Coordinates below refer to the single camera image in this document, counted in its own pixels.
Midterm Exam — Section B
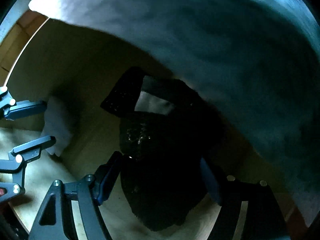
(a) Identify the light blue sock pair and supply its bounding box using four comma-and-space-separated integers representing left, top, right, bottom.
41, 96, 73, 157

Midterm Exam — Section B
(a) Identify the black garment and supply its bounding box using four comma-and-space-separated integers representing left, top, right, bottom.
101, 75, 252, 231

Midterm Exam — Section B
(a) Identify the wooden cabinet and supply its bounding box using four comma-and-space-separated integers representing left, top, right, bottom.
1, 10, 295, 239

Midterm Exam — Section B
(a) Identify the blue checked cloth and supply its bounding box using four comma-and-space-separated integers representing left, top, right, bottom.
29, 0, 319, 225

